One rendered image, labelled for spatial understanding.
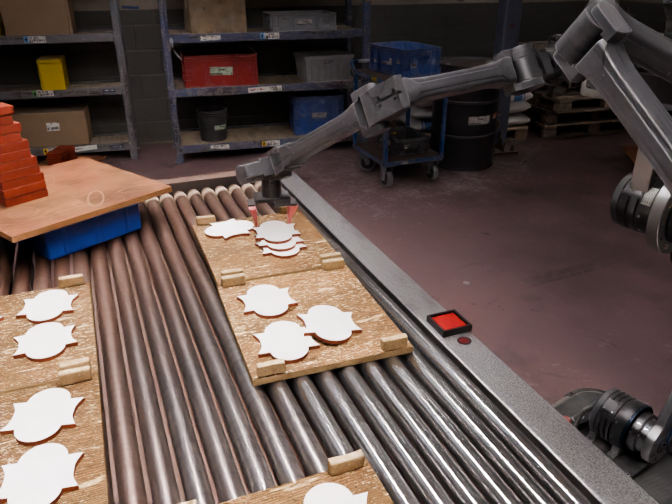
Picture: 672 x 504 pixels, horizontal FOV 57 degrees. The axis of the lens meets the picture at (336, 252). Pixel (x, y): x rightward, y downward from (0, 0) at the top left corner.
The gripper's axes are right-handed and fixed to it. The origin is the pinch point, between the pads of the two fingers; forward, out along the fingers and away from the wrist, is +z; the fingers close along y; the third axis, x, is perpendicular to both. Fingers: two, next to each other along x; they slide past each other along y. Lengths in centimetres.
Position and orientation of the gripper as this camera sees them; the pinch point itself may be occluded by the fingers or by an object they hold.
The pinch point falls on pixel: (272, 223)
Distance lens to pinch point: 184.8
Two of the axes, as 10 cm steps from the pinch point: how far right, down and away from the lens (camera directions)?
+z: -0.1, 8.9, 4.5
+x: -2.5, -4.4, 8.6
